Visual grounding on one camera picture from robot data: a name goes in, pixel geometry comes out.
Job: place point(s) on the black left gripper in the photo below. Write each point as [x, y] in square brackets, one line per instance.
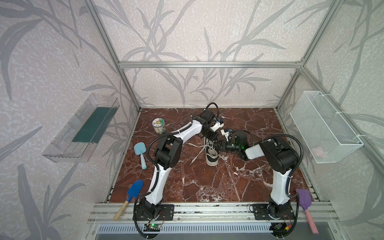
[211, 135]

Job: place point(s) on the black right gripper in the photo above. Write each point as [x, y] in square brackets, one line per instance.
[223, 145]

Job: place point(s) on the black white canvas sneaker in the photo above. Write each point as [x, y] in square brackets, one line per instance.
[212, 152]

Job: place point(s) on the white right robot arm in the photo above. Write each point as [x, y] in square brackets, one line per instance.
[284, 154]

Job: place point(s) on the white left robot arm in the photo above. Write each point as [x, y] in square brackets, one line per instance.
[164, 153]

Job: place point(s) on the light blue toy shovel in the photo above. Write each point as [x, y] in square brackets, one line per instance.
[140, 149]

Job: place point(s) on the pink object in basket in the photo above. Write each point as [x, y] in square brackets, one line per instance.
[318, 152]

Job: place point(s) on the purple pink toy shovel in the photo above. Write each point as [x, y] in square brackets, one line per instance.
[305, 202]

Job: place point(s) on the blue toy spatula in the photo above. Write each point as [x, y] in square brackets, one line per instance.
[133, 192]

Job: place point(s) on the green circuit board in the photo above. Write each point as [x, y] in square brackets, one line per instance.
[150, 227]

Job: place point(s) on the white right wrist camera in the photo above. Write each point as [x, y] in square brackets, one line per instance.
[228, 134]

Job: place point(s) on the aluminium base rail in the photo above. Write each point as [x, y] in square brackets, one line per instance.
[204, 212]

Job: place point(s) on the aluminium horizontal frame bar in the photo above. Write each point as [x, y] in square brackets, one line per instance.
[252, 65]

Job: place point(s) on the white wire mesh basket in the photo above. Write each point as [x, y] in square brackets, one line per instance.
[322, 125]

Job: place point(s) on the clear plastic wall tray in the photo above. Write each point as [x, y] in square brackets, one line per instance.
[79, 138]

